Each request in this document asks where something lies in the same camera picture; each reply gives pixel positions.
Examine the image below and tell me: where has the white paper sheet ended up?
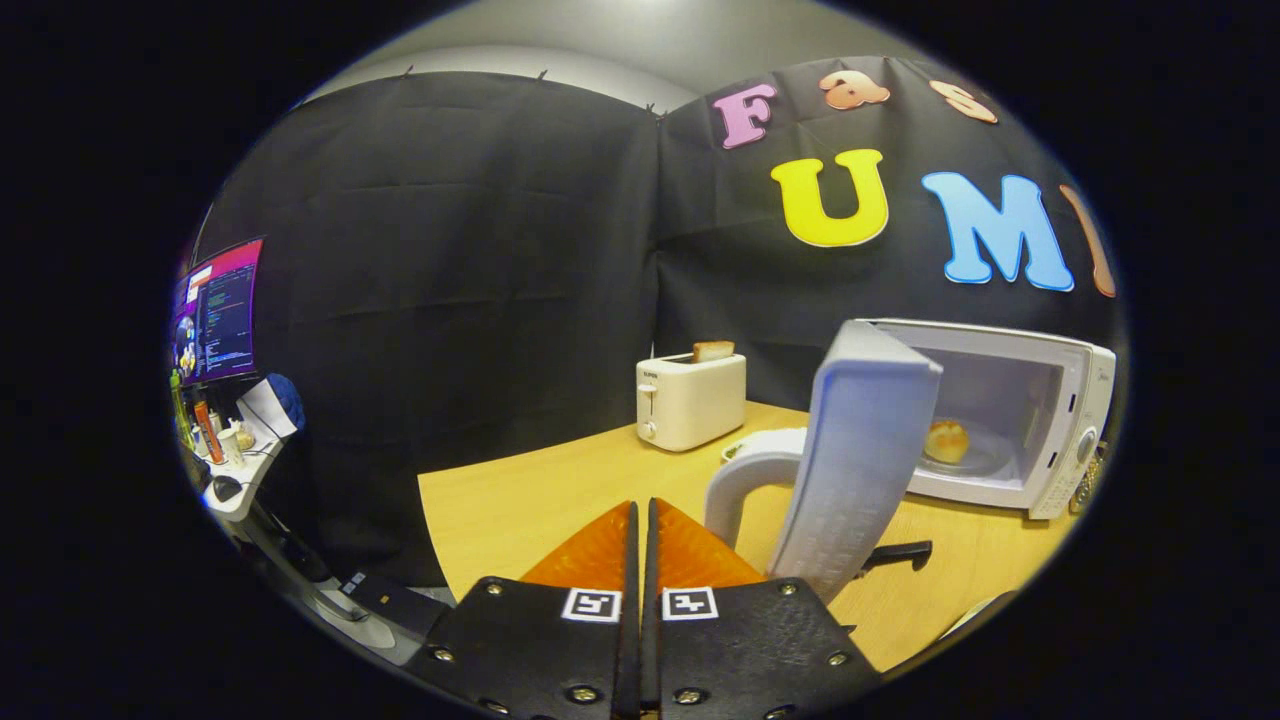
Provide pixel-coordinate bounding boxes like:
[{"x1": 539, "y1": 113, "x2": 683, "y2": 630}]
[{"x1": 237, "y1": 378, "x2": 299, "y2": 441}]

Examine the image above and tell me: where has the white microwave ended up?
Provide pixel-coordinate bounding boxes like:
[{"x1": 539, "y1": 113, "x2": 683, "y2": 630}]
[{"x1": 703, "y1": 318, "x2": 1118, "y2": 606}]

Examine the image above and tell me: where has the blue cloth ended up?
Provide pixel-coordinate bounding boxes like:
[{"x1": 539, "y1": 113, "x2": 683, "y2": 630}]
[{"x1": 265, "y1": 373, "x2": 307, "y2": 433}]

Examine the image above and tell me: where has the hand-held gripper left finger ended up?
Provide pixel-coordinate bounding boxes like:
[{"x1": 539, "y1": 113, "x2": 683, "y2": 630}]
[{"x1": 405, "y1": 500, "x2": 641, "y2": 720}]

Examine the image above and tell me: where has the dark flat device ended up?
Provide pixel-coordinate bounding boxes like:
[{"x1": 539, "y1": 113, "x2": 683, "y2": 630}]
[{"x1": 340, "y1": 572, "x2": 451, "y2": 637}]

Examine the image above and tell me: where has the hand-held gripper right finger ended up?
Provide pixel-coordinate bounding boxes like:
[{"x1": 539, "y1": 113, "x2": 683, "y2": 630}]
[{"x1": 642, "y1": 497, "x2": 883, "y2": 720}]

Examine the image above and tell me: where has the computer monitor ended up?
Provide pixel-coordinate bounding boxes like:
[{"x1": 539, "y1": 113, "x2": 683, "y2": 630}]
[{"x1": 170, "y1": 237, "x2": 266, "y2": 387}]

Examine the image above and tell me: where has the golden bread bun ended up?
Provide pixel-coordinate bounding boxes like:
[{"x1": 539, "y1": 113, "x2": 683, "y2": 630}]
[{"x1": 922, "y1": 419, "x2": 971, "y2": 466}]

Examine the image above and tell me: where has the black backdrop cloth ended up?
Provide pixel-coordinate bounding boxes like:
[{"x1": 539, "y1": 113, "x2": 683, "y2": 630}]
[{"x1": 195, "y1": 55, "x2": 1126, "y2": 586}]

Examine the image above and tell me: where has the white side desk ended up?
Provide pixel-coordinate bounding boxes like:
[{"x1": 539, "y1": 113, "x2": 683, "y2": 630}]
[{"x1": 180, "y1": 400, "x2": 301, "y2": 523}]

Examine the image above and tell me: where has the orange bottle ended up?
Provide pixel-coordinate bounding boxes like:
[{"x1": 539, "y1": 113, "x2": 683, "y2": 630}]
[{"x1": 193, "y1": 400, "x2": 226, "y2": 466}]

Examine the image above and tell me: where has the white toaster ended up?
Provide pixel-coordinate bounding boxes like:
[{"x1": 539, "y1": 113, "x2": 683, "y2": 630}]
[{"x1": 636, "y1": 352, "x2": 748, "y2": 453}]

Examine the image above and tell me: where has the glass microwave turntable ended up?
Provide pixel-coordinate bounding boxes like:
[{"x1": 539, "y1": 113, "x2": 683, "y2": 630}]
[{"x1": 915, "y1": 425, "x2": 1013, "y2": 479}]

